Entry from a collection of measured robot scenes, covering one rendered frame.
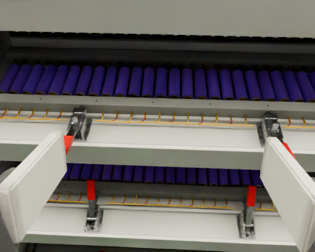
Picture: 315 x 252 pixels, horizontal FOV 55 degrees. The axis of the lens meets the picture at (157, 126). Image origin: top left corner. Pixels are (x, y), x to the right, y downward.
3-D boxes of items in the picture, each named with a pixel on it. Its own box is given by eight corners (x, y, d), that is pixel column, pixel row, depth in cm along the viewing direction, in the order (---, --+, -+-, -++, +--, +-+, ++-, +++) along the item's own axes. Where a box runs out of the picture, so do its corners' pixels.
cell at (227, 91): (229, 77, 50) (233, 105, 46) (218, 77, 50) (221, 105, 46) (231, 69, 49) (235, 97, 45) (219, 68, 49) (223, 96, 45)
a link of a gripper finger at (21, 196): (20, 245, 14) (4, 244, 14) (67, 171, 21) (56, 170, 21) (10, 189, 13) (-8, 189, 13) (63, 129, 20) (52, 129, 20)
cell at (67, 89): (82, 73, 51) (73, 101, 47) (71, 73, 51) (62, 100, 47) (80, 65, 50) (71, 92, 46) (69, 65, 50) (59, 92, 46)
